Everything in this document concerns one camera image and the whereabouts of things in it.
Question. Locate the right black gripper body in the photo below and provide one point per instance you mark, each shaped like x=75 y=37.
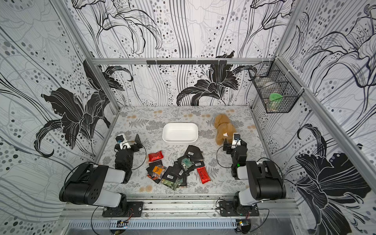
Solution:
x=233 y=149

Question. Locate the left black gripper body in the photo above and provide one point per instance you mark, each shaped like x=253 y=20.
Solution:
x=131 y=146

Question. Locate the red long tea bag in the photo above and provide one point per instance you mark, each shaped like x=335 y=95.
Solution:
x=203 y=174

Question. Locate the black barcode tea bag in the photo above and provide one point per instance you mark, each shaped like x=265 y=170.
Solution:
x=173 y=174
x=194 y=153

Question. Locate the green picture tea bag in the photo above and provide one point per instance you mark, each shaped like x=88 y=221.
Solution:
x=185 y=162

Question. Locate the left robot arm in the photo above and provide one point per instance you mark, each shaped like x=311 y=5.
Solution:
x=85 y=185

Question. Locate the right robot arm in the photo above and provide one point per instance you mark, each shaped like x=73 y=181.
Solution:
x=263 y=177

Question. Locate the red square tea bag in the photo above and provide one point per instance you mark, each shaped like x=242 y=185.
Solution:
x=155 y=156

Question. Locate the orange label tea bag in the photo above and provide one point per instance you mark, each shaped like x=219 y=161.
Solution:
x=156 y=173

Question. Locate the black barcode tea bag front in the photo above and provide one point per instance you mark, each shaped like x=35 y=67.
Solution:
x=173 y=174

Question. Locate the white plastic storage box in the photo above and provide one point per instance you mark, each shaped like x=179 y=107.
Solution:
x=180 y=133

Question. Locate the brown plush teddy dog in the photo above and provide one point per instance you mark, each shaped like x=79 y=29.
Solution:
x=225 y=130

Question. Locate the green lidded cup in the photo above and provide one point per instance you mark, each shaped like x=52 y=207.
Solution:
x=275 y=101

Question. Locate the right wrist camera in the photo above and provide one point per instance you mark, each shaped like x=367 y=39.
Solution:
x=236 y=138

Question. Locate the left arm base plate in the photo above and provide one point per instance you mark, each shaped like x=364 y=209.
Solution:
x=131 y=209

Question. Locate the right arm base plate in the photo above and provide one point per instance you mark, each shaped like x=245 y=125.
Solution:
x=231 y=208

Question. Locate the white slotted cable duct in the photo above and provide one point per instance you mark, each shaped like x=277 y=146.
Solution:
x=143 y=224

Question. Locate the black wire basket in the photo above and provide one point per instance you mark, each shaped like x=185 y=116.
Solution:
x=271 y=77

